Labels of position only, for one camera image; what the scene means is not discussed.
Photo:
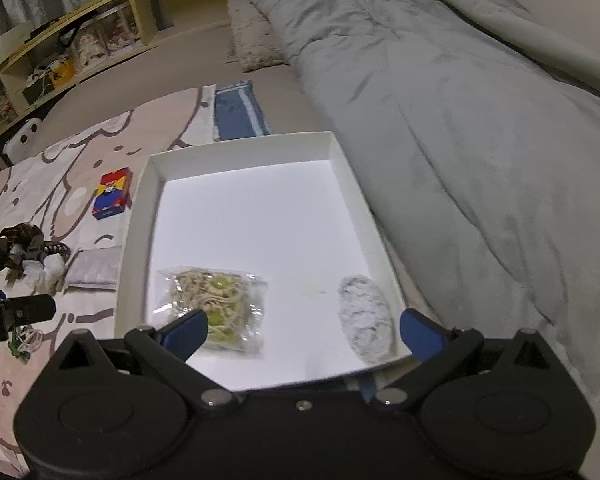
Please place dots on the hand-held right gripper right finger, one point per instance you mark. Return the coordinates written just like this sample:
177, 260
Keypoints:
420, 335

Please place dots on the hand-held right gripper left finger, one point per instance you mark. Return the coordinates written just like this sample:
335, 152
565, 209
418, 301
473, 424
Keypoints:
187, 332

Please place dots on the green clip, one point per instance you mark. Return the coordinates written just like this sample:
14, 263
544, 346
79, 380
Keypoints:
19, 352

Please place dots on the bag of rubber bands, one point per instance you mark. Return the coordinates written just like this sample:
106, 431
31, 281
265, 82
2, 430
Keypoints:
215, 300

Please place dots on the brown hair claw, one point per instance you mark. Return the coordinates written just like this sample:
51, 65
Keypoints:
15, 247

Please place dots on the white lace cloth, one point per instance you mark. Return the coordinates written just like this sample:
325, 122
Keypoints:
365, 317

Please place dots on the clear plastic bag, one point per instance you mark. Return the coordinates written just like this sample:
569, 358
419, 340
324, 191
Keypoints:
92, 267

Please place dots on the white cardboard box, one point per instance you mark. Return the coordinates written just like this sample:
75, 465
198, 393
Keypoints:
260, 220

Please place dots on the red blue card box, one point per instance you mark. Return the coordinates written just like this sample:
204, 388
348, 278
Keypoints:
111, 194

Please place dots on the cartoon printed blanket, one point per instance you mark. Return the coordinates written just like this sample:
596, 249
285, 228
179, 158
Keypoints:
80, 160

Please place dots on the white device with black dots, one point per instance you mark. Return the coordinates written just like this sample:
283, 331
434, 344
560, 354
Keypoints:
24, 140

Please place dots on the grey duvet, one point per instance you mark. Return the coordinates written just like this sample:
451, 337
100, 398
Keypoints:
455, 135

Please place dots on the blue striped towel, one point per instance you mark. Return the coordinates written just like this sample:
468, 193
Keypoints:
237, 112

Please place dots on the yellow container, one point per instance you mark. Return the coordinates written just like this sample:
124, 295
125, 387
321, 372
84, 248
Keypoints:
61, 72

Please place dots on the doll in clear box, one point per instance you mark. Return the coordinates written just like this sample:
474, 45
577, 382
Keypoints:
122, 30
90, 47

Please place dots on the beige fluffy pillow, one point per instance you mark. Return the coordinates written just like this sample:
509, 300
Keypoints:
252, 35

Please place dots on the wooden shelf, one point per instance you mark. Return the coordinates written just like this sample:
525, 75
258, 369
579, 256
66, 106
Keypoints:
145, 15

